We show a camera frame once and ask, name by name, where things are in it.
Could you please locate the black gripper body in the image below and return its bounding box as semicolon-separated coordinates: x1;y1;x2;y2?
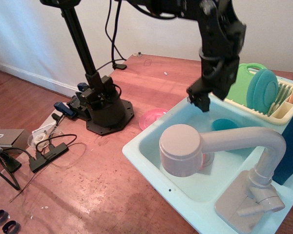
182;0;246;79

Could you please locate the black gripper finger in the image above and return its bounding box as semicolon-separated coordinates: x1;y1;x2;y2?
187;78;210;112
209;57;240;100

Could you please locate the teal plastic cup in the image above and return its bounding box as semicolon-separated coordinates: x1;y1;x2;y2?
211;118;238;131

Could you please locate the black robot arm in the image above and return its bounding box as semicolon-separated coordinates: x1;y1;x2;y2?
41;0;246;112

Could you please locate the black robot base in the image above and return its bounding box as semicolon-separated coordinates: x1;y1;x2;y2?
67;72;134;136

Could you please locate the light blue toy sink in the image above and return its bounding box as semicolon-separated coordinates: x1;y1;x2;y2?
123;97;293;234

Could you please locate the green cutting board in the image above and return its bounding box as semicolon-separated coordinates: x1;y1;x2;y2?
226;63;266;106

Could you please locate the teal plate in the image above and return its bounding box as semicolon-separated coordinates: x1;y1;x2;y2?
246;69;279;115

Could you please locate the pink plastic plate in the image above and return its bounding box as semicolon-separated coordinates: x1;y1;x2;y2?
139;108;168;130

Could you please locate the grey toy faucet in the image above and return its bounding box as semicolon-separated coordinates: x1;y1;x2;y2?
159;124;286;234

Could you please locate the cream dish rack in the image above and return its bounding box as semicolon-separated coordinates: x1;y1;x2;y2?
211;71;293;125

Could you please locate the blue clamp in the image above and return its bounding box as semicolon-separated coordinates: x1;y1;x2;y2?
54;102;76;118

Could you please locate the clear plastic bag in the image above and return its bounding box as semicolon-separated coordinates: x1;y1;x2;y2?
27;123;63;150

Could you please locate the black usb hub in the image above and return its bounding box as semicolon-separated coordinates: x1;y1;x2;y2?
29;143;69;173

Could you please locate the grey box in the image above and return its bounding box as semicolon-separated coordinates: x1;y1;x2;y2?
0;129;30;150

